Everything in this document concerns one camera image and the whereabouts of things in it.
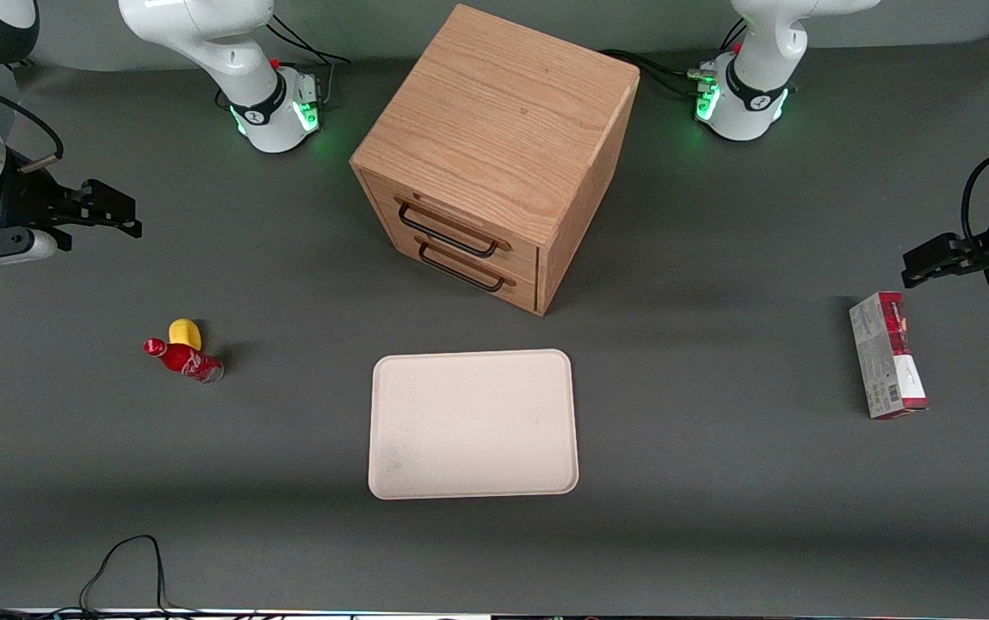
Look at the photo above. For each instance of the wooden drawer cabinet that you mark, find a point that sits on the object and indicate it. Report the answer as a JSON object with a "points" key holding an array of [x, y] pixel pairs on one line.
{"points": [[503, 129]]}

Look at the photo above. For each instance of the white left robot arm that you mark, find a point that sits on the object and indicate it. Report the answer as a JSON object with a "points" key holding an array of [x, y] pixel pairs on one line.
{"points": [[757, 77]]}

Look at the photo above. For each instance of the grey and red carton box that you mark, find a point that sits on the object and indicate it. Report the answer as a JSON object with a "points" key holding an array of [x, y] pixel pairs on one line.
{"points": [[886, 357]]}

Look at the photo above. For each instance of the red coke bottle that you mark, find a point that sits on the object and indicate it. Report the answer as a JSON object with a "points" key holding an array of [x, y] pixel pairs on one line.
{"points": [[184, 360]]}

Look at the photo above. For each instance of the yellow lemon toy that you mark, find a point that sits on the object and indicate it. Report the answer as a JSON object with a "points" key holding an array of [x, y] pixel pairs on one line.
{"points": [[184, 333]]}

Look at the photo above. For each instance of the beige plastic tray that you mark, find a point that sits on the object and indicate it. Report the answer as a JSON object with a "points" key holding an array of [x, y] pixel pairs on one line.
{"points": [[472, 424]]}

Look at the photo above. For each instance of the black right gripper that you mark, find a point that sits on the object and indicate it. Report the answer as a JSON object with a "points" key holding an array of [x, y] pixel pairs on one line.
{"points": [[22, 203]]}

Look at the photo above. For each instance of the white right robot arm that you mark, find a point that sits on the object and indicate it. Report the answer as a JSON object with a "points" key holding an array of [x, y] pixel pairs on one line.
{"points": [[201, 34]]}

